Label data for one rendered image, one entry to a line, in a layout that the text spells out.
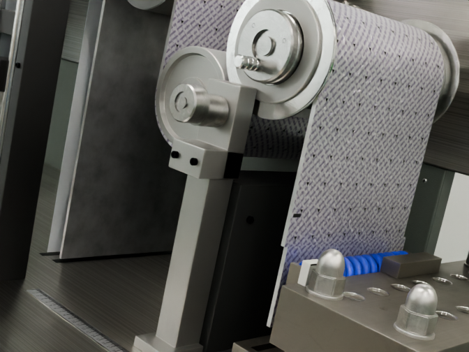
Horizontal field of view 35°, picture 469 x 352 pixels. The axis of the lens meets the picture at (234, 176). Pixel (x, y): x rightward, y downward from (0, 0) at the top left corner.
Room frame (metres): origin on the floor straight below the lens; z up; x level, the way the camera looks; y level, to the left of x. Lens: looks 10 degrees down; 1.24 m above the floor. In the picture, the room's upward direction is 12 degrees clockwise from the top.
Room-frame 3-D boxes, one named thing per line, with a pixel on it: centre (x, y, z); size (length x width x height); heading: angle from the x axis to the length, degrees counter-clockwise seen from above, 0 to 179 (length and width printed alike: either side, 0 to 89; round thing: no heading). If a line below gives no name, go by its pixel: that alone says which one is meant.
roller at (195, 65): (0.96, -0.02, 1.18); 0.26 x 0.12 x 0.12; 137
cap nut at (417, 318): (0.63, -0.19, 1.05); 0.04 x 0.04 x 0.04
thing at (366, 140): (0.83, -0.14, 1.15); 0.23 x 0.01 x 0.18; 137
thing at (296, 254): (0.83, -0.15, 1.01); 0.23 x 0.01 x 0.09; 137
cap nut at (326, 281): (0.69, -0.11, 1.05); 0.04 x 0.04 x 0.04
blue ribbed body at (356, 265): (0.82, -0.16, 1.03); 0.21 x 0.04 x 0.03; 137
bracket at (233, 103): (0.78, 0.03, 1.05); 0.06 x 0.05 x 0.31; 137
